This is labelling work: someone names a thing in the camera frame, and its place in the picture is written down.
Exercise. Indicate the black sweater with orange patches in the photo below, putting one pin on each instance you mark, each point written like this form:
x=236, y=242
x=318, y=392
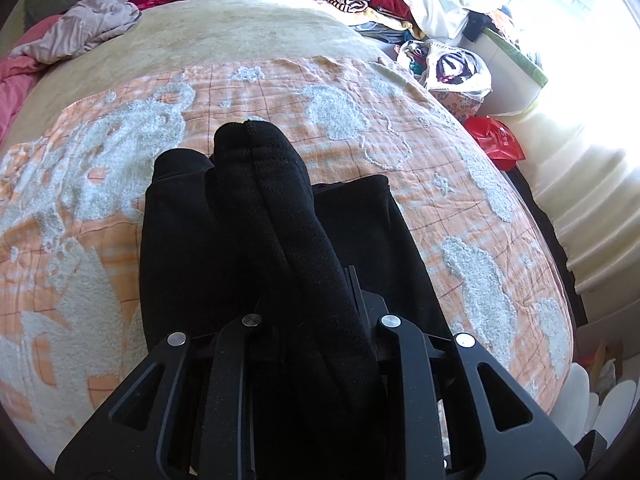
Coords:
x=260, y=210

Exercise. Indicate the plastic bag of clothes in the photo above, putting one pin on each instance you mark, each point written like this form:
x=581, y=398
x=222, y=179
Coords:
x=450, y=67

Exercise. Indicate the pile of mixed clothes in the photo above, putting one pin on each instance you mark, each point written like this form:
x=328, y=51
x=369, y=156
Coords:
x=350, y=2

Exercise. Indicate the beige crumpled garment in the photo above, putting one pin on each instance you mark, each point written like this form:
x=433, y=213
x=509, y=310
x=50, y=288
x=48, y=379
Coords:
x=85, y=25

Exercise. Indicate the orange and white blanket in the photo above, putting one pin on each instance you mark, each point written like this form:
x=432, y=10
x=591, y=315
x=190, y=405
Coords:
x=425, y=220

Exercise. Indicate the beige bed sheet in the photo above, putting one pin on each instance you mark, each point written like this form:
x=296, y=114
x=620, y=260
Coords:
x=250, y=30

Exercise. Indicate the floral bag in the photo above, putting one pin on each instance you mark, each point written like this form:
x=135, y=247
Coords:
x=455, y=107

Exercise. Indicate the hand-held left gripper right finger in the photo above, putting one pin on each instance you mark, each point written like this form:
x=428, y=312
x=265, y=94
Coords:
x=392, y=340

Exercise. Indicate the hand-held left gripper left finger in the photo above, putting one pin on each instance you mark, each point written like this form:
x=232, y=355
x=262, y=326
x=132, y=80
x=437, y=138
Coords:
x=235, y=350

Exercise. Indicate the white plastic object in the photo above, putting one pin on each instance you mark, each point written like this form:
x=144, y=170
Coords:
x=620, y=405

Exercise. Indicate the white cabinet with green top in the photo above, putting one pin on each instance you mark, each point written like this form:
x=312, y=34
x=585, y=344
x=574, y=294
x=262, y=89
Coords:
x=510, y=85

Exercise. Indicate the cardboard box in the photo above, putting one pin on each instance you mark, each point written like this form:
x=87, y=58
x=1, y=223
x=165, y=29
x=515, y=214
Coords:
x=597, y=355

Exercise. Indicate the red plastic bag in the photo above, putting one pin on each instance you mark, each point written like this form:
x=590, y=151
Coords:
x=495, y=140

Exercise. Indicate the pink duvet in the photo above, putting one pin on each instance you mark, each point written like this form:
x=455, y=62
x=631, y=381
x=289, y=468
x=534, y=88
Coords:
x=15, y=85

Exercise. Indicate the cream pleated cloth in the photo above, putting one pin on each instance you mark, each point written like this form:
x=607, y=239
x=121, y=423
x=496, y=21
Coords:
x=575, y=200

